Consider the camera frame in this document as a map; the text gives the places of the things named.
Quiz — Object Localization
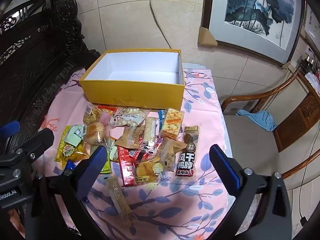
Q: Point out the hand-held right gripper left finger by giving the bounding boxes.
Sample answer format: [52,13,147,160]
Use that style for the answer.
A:
[31,146,115,240]

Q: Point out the pink floral tablecloth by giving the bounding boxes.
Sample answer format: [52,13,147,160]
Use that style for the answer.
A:
[37,62,240,240]

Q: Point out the clear round cracker packet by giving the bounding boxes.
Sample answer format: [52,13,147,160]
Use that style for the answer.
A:
[83,104,103,125]

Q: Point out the black floor cable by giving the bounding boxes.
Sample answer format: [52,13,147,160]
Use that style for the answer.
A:
[299,140,315,228]

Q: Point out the white packet of round balls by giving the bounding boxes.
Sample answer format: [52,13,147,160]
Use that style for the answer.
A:
[109,107,146,128]

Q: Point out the yellow snack packet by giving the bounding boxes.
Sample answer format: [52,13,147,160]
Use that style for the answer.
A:
[54,125,90,163]

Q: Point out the yellow cardboard box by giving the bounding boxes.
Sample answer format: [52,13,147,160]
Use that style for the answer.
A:
[79,49,185,110]

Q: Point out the long red snack packet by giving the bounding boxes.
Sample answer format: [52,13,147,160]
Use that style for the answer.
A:
[117,146,140,187]

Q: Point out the orange-tan pastry packet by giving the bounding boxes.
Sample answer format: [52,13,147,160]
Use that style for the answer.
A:
[115,126,145,148]

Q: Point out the clear bread packet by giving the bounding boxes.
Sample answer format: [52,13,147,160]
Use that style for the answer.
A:
[85,121,110,145]

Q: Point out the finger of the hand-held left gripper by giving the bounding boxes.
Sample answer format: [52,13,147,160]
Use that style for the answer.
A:
[0,120,20,140]
[0,128,55,164]

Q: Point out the light green snack packet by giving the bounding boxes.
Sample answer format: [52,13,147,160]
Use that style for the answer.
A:
[69,124,87,145]

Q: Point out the framed lotus painting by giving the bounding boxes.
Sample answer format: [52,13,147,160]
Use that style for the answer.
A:
[201,0,307,67]

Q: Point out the kraft triangular snack packet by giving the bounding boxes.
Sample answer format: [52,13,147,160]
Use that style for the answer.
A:
[160,139,187,172]

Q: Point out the clear cereal bar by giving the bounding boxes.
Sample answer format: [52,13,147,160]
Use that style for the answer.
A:
[105,175,133,220]

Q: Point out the yellow-green snack packet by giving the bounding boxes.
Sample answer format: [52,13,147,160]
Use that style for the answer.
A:
[100,147,112,174]

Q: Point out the small framed picture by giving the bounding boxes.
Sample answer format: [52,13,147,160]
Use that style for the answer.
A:
[304,2,320,53]

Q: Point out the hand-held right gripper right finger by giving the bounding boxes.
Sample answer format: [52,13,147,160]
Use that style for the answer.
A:
[209,144,293,240]

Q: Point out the wooden chair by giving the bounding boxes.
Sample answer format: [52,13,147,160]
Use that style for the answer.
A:
[221,67,320,180]

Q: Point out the black power plugs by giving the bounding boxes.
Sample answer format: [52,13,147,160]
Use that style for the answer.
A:
[300,50,320,80]

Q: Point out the dark carved wooden furniture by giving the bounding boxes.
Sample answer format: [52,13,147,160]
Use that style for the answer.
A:
[0,0,100,140]

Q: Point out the white power plug cable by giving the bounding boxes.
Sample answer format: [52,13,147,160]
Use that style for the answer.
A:
[147,0,173,49]

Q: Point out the beige snack bar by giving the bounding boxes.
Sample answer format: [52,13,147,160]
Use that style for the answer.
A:
[145,116,157,143]

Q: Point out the blue snack packet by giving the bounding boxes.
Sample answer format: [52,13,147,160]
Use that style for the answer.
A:
[158,109,167,130]

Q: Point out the orange cracker packet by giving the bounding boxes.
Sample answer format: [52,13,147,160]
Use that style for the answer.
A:
[159,108,185,139]

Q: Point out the pink snack packet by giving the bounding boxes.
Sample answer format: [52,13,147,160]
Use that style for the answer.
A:
[100,110,114,128]

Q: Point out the black brown meat snack packet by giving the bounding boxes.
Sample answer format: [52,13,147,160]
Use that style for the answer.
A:
[175,125,201,178]

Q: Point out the yellow round cake packet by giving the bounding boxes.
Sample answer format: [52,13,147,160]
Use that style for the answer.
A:
[135,156,163,185]

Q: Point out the blue cloth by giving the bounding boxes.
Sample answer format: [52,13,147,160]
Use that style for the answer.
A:
[236,109,277,132]

